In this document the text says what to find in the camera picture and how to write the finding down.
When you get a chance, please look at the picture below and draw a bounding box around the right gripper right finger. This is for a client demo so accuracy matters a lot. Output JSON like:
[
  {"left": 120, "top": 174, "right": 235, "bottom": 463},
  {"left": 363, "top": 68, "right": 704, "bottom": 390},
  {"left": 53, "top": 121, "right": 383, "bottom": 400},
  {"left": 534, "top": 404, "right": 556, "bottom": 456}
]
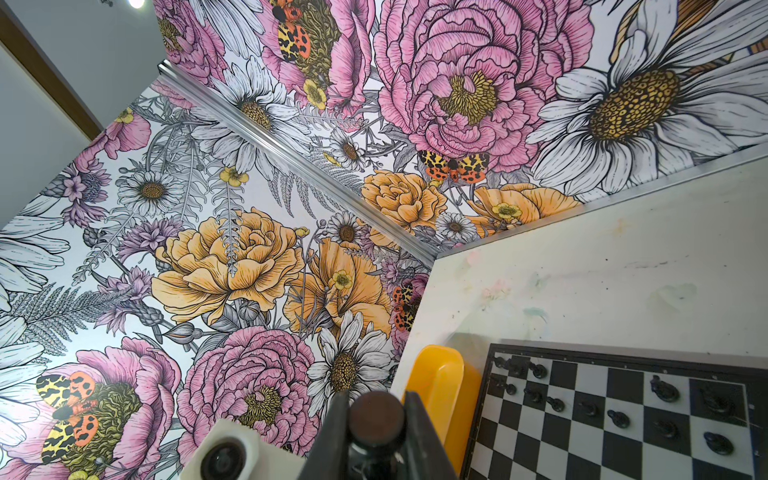
[{"left": 403, "top": 391, "right": 458, "bottom": 480}]

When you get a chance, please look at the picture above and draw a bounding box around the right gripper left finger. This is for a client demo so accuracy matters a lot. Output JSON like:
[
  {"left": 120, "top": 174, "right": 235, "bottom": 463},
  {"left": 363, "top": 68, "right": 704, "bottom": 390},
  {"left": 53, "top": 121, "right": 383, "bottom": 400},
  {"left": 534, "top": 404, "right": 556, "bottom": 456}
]
[{"left": 298, "top": 391, "right": 350, "bottom": 480}]

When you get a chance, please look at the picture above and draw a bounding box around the black bishop chess piece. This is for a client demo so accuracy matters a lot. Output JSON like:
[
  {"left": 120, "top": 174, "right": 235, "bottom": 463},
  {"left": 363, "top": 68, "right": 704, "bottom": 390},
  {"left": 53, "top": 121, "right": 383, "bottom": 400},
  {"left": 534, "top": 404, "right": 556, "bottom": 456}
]
[{"left": 347, "top": 391, "right": 406, "bottom": 479}]

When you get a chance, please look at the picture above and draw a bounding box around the black pawn piece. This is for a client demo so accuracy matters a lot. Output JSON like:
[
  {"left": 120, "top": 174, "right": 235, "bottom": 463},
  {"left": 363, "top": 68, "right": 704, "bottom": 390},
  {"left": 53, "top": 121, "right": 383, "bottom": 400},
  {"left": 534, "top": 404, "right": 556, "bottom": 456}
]
[{"left": 653, "top": 419, "right": 679, "bottom": 440}]

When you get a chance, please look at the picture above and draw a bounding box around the yellow plastic tray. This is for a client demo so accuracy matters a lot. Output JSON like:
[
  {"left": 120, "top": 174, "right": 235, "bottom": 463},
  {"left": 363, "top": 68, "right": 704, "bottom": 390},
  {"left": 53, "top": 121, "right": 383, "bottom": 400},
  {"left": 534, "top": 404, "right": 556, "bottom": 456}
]
[{"left": 406, "top": 345, "right": 482, "bottom": 475}]

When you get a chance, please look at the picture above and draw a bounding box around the black white chessboard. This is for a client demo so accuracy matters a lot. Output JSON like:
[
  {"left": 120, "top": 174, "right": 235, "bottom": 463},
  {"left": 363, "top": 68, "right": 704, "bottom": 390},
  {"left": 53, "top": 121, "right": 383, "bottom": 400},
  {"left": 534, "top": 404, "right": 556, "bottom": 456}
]
[{"left": 461, "top": 343, "right": 767, "bottom": 479}]

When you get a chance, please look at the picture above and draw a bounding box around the black rook corner piece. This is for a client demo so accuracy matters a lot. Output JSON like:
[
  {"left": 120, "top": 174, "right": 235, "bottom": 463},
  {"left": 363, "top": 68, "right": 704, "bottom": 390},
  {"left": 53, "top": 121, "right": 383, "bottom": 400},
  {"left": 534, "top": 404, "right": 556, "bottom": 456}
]
[{"left": 699, "top": 388, "right": 734, "bottom": 417}]

